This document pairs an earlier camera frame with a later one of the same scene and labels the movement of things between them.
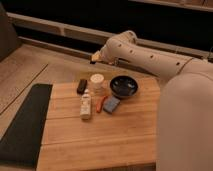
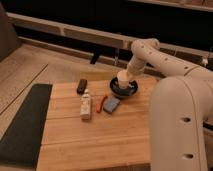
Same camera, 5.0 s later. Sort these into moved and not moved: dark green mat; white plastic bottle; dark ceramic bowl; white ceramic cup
Moved: white ceramic cup
Not moved: white plastic bottle; dark ceramic bowl; dark green mat
